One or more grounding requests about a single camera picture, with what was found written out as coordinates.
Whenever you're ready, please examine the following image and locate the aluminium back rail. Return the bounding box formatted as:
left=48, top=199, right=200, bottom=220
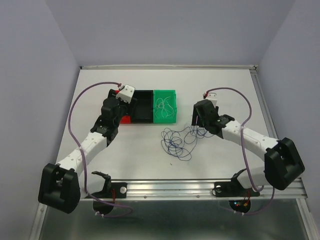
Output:
left=80, top=64, right=258, bottom=70

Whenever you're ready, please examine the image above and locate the aluminium rail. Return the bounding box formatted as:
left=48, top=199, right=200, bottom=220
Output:
left=249, top=69, right=278, bottom=138
left=88, top=177, right=307, bottom=201
left=80, top=64, right=258, bottom=70

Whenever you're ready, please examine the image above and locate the aluminium right side rail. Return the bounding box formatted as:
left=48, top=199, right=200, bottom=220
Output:
left=249, top=69, right=278, bottom=138

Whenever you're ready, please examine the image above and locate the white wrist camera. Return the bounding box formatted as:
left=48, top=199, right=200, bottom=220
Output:
left=203, top=92, right=218, bottom=108
left=115, top=84, right=136, bottom=104

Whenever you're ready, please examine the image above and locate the green plastic bin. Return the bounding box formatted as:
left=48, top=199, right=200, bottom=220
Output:
left=153, top=89, right=177, bottom=124

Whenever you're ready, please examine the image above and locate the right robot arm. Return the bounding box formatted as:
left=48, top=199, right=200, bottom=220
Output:
left=191, top=99, right=305, bottom=195

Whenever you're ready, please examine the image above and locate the black plastic bin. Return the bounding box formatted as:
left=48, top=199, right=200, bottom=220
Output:
left=130, top=90, right=154, bottom=124

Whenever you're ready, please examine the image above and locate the thin white wire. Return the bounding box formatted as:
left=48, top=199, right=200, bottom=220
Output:
left=154, top=96, right=176, bottom=120

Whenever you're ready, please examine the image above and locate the red plastic bin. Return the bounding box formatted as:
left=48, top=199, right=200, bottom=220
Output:
left=108, top=89, right=136, bottom=124

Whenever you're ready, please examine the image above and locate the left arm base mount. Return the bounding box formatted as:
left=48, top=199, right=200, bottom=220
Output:
left=83, top=171, right=133, bottom=219

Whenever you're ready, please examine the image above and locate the aluminium front rail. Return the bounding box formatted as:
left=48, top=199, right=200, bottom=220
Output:
left=88, top=177, right=307, bottom=201

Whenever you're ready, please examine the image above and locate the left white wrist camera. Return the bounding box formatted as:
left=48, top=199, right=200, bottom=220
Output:
left=115, top=84, right=136, bottom=104

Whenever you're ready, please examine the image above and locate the thin blue wire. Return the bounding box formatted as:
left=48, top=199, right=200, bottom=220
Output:
left=160, top=119, right=213, bottom=162

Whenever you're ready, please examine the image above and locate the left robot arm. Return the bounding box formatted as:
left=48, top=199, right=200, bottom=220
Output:
left=38, top=84, right=135, bottom=214

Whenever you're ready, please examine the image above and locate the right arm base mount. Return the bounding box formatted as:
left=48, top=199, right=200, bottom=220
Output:
left=211, top=169, right=260, bottom=215

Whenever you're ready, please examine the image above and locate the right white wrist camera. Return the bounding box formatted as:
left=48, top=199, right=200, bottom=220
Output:
left=203, top=92, right=218, bottom=108

